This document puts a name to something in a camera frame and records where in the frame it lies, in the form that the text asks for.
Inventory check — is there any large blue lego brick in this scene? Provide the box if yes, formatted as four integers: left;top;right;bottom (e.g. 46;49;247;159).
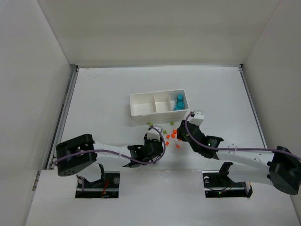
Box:
174;100;185;111

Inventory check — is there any blue lego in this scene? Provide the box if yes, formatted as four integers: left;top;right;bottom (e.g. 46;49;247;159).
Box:
177;94;183;102

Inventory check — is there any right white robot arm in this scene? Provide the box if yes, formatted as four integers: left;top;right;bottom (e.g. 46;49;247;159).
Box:
177;121;301;195

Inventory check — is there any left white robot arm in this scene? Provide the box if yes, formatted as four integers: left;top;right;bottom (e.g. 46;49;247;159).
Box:
53;134;166;182

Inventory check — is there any white three-compartment sorting tray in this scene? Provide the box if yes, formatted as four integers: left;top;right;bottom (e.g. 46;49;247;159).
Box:
130;89;189;122

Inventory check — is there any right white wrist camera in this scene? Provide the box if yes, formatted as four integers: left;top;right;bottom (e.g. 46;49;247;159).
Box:
189;110;205;127

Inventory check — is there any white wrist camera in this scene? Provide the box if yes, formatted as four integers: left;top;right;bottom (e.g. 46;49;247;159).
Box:
146;125;163;141
189;110;205;127

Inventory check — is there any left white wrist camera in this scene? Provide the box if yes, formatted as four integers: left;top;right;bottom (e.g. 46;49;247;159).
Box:
146;125;163;141

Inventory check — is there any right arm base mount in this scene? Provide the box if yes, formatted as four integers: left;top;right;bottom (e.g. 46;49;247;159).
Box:
202;162;253;198

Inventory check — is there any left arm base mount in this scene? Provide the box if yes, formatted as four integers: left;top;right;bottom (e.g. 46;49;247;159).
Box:
75;164;120;199

